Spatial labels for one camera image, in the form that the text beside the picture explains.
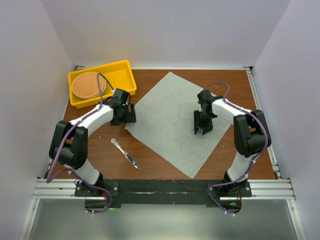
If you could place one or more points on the grey cloth napkin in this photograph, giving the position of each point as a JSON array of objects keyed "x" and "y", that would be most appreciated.
[{"x": 165, "y": 124}]

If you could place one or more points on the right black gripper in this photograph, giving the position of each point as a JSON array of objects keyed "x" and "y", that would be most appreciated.
[{"x": 207, "y": 127}]

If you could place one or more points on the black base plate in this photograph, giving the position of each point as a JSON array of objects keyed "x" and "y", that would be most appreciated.
[{"x": 164, "y": 192}]

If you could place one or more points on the yellow plastic bin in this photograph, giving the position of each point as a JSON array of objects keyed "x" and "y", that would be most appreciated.
[{"x": 118, "y": 75}]

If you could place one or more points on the aluminium frame rail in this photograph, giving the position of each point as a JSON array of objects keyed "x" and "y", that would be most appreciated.
[{"x": 261, "y": 189}]

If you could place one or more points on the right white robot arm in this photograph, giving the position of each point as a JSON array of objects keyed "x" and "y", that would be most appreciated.
[{"x": 251, "y": 137}]

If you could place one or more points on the silver table knife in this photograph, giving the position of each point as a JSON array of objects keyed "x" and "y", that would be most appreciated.
[{"x": 127, "y": 156}]

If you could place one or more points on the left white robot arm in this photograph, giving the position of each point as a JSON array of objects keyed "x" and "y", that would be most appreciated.
[{"x": 69, "y": 146}]

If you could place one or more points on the round woven coaster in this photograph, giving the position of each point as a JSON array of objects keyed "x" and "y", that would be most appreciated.
[{"x": 88, "y": 85}]

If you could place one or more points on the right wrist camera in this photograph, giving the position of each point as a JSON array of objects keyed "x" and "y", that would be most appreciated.
[{"x": 204, "y": 96}]

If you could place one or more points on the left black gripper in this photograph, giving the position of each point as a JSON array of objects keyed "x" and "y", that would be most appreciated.
[{"x": 130, "y": 117}]

